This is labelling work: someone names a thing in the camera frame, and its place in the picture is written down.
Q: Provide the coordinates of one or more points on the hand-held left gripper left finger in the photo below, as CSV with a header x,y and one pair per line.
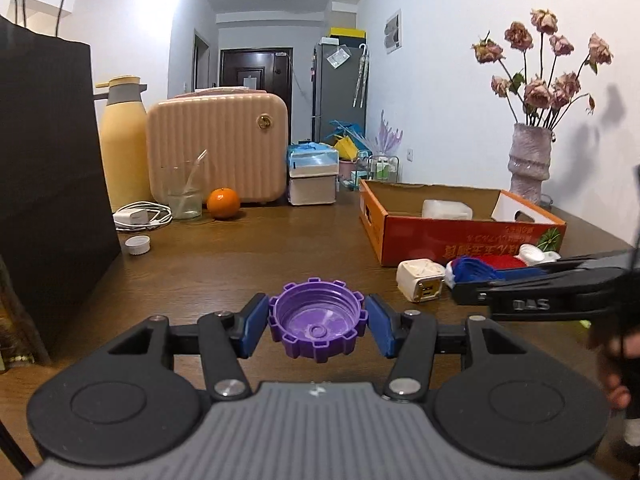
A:
x,y
252,322

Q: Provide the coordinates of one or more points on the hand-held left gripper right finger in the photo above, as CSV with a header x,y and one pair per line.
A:
x,y
380,330

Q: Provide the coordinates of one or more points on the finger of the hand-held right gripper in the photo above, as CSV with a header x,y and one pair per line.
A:
x,y
560,266
472,293

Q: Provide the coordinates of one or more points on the blue ridged cap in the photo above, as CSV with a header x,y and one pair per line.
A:
x,y
470,267

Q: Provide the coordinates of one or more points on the red round lid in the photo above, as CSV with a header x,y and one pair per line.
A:
x,y
502,261

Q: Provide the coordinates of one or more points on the purple notched bottle cap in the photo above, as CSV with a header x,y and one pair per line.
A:
x,y
315,317

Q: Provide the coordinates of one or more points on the orange cardboard box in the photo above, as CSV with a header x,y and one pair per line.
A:
x,y
425,240

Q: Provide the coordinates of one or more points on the person's right hand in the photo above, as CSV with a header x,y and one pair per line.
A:
x,y
617,382

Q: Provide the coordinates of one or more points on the white cube charger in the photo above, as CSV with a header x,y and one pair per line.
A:
x,y
417,280

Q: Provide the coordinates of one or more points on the white plastic container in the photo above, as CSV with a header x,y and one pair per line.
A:
x,y
447,209

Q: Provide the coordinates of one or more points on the pink textured vase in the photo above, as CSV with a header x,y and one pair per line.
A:
x,y
530,165

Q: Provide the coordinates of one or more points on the orange fruit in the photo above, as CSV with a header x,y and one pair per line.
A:
x,y
223,203

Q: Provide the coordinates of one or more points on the small white bottle cap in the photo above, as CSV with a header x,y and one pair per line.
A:
x,y
138,245

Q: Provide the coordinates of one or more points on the clear glass cup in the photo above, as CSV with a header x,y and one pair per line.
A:
x,y
182,195

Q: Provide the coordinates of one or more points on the white power adapter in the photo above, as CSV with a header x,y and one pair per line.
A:
x,y
130,217

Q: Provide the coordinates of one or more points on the pink bucket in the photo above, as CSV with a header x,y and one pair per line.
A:
x,y
347,170

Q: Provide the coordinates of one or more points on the clear glass straw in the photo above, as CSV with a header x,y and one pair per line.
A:
x,y
197,167

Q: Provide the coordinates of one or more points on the dried pink roses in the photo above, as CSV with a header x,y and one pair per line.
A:
x,y
542,92

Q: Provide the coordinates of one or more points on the purple feather decoration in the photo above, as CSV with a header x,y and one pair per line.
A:
x,y
387,135

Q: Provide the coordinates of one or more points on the pink ribbed suitcase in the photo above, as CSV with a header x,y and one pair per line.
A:
x,y
220,145

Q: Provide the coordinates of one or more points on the yellow thermos jug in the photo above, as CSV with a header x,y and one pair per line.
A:
x,y
125,160

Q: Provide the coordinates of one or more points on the grey refrigerator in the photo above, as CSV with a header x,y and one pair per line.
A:
x,y
337,95

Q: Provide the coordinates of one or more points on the white paper notice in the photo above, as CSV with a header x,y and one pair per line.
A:
x,y
250,82

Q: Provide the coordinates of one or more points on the white folded umbrella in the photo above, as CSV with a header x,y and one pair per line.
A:
x,y
357,80
365,75

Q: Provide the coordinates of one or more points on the dark brown entrance door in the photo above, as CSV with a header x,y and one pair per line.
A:
x,y
232,70

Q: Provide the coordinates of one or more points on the black paper bag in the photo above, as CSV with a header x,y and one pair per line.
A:
x,y
50,160

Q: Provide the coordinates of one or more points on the dark side doorway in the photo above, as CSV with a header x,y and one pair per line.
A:
x,y
201,65

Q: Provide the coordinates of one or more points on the clear plastic pouch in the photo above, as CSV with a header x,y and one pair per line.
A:
x,y
338,56

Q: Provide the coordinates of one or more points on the flat white box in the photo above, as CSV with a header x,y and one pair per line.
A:
x,y
336,40

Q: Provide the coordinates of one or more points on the yellow black box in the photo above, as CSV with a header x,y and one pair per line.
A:
x,y
347,33

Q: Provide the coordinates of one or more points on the white wall panel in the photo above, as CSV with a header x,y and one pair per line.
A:
x,y
393,31

